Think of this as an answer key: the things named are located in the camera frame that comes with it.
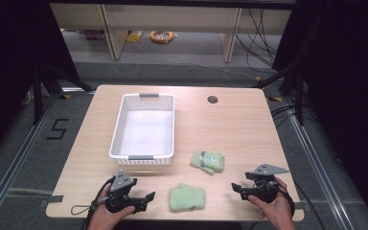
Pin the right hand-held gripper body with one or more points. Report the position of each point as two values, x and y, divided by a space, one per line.
265 188

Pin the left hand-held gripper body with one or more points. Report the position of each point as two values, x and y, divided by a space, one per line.
121 182

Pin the white plastic basket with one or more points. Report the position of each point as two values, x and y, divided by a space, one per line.
144 127

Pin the person's right hand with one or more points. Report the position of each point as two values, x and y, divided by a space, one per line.
278 212

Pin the person's left hand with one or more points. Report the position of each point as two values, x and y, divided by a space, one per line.
103 218

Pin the grey tape strip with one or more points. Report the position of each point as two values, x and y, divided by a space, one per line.
298 206
56 199

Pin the yellow black floor tape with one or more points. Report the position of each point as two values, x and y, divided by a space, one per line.
275 99
65 96

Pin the black metal stand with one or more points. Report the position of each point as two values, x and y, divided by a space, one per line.
298 96
38 96

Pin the black curtain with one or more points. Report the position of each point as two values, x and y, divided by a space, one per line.
16 64
348 96

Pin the yellow packet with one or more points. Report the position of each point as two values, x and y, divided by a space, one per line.
134 37

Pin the aluminium floor rail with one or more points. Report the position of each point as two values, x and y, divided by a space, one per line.
319 166
9 166

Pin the light wooden shelf frame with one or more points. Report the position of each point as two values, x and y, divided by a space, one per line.
172 19

